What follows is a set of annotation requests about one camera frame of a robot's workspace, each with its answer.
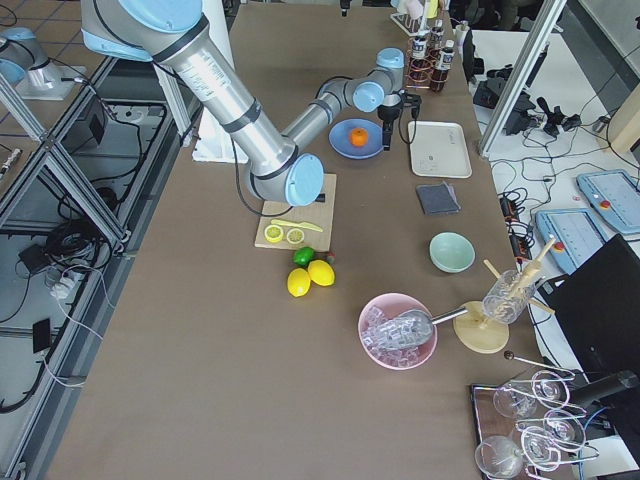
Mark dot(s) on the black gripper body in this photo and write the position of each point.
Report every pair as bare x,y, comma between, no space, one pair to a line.
344,4
388,113

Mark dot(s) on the clear glass on stand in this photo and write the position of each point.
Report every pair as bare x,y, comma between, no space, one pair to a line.
508,297

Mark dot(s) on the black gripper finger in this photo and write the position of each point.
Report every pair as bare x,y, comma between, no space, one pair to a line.
386,139

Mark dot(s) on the cream rabbit tray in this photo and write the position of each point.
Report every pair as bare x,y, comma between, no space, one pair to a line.
438,149

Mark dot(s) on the lower lemon slice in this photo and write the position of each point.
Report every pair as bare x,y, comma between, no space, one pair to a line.
273,233

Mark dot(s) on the lower whole lemon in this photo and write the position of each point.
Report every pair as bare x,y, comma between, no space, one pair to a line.
298,282

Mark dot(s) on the lower teach pendant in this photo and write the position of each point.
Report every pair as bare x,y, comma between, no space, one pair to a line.
577,233

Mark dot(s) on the lemon slice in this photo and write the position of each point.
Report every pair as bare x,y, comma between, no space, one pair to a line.
273,233
295,236

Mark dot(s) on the yellow plastic knife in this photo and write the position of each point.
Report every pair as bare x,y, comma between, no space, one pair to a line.
301,225

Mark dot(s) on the front tea bottle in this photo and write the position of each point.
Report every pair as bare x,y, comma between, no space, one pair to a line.
442,66

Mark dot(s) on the whole lemon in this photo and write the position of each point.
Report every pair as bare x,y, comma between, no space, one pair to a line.
298,282
321,273

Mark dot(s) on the metal ice scoop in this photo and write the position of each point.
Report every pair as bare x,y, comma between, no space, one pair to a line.
413,328

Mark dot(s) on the right rear tea bottle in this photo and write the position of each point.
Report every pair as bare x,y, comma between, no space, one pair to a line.
418,64

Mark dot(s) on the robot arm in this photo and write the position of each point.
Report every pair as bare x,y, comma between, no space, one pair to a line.
25,64

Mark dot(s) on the mint green bowl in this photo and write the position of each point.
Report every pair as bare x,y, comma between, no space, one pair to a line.
451,252

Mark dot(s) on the orange fruit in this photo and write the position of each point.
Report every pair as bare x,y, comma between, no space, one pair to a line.
358,137

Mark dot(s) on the aluminium frame post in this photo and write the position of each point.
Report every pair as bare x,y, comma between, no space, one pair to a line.
533,45

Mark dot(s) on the upper whole lemon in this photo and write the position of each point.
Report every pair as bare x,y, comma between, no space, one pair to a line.
321,273

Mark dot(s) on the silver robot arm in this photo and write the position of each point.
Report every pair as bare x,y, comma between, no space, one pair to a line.
176,34

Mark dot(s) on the upper teach pendant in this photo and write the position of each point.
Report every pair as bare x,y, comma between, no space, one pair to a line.
614,196

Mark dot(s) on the green lime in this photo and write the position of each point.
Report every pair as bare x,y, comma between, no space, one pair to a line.
303,256

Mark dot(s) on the upper lemon slice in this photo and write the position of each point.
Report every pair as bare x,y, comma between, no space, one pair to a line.
295,236

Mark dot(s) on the bamboo cutting board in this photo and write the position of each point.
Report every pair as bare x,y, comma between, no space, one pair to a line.
318,213

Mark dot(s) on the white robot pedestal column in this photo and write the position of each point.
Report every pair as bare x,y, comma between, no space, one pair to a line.
165,75

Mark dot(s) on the copper wire bottle rack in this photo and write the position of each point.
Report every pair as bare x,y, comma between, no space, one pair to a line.
424,85

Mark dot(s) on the black laptop monitor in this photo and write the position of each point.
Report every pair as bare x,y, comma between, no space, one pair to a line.
597,308

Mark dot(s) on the grey folded cloth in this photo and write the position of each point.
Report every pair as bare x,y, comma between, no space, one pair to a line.
438,199

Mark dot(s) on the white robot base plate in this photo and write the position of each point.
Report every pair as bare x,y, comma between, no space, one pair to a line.
213,143

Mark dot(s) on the wire wine glass rack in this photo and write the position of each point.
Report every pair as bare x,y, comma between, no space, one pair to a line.
528,427

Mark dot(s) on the blue round plate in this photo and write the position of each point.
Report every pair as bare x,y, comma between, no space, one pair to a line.
339,133

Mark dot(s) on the teach pendant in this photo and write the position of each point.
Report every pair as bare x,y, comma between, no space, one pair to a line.
614,196
577,233

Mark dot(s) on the left rear tea bottle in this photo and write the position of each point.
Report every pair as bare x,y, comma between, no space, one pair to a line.
436,35

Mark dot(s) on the wooden cup stand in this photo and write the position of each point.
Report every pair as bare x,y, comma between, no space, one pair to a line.
483,335

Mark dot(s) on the pink bowl with ice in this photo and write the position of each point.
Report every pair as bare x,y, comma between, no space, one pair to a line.
380,310

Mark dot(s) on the tea bottle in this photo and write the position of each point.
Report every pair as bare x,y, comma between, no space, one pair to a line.
418,64
442,66
436,35

